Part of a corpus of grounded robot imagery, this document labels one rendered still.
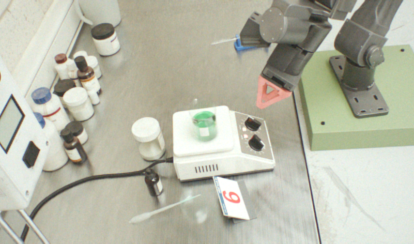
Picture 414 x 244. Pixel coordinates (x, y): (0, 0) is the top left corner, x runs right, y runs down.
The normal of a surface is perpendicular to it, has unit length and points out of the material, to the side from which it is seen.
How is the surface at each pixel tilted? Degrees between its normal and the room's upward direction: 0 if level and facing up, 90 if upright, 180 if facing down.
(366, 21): 54
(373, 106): 1
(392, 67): 1
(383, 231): 0
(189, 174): 90
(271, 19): 62
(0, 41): 90
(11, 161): 90
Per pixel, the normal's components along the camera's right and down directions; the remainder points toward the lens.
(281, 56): -0.36, 0.50
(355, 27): -0.76, -0.06
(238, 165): 0.07, 0.70
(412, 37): -0.12, -0.70
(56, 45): 0.99, -0.07
